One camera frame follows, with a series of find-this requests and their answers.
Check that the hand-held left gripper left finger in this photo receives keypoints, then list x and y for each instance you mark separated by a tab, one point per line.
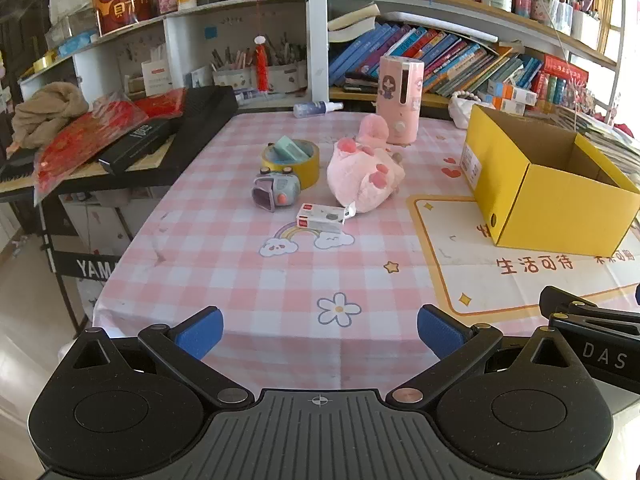
202	332

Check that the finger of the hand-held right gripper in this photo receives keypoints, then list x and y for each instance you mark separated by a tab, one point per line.
555	300
600	326

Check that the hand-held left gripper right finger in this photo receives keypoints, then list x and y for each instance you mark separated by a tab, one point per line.
440	332

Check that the yellow cardboard box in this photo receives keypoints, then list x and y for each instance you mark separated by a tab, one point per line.
550	220

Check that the grey toy camera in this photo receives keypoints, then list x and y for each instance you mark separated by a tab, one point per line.
282	187

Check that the white staples box red label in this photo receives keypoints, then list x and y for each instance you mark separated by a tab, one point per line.
320	215

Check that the large pink plush toy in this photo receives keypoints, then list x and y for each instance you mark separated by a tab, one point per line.
360	175

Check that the yellow tape roll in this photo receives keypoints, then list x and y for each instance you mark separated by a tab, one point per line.
305	170

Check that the teal eraser box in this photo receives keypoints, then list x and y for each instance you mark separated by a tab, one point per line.
290	150

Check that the small pink plush toy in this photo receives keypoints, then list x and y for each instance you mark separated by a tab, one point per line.
372	130

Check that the yellow-bordered desk mat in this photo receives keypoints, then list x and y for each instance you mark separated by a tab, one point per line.
475	285

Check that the pink checkered tablecloth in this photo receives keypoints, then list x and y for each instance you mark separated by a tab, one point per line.
250	285

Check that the black keyboard stand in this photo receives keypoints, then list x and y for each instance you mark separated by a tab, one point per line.
85	265

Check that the stack of paper booklets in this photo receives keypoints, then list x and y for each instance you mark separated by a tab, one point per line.
605	135

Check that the orange and white carton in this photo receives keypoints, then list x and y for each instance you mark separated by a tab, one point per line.
515	91
507	106

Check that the long black box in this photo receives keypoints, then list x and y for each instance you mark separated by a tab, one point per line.
135	145

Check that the white quilted handbag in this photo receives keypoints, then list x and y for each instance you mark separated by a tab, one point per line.
460	110

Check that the black electronic keyboard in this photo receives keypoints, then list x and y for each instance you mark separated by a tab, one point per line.
200	110

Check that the pink cylindrical dispenser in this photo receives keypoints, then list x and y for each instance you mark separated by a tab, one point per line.
400	110

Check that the red patterned plastic bag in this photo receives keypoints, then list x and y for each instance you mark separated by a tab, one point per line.
75	145

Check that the red boxed book set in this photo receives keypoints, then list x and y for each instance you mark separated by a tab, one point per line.
560	72

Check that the red packet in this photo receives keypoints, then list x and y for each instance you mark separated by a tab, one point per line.
165	102

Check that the clear spray bottle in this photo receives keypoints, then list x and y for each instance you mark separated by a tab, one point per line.
315	108

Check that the patterned pen holder box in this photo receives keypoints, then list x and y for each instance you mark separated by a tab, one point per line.
235	77

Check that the white card stand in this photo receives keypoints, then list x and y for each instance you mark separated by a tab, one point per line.
156	77

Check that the long row of leaning books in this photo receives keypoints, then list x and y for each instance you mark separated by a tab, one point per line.
440	55

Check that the brown cloth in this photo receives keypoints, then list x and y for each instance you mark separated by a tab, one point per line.
45	110

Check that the red hanging ornament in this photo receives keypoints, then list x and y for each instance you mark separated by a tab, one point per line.
261	65

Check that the white pen holder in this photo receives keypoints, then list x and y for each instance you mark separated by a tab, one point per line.
582	27

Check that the white round jar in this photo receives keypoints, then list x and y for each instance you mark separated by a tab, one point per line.
496	2

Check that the white bookshelf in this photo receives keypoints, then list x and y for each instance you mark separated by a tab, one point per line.
317	35

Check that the open thick book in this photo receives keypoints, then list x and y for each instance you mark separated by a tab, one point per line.
350	22

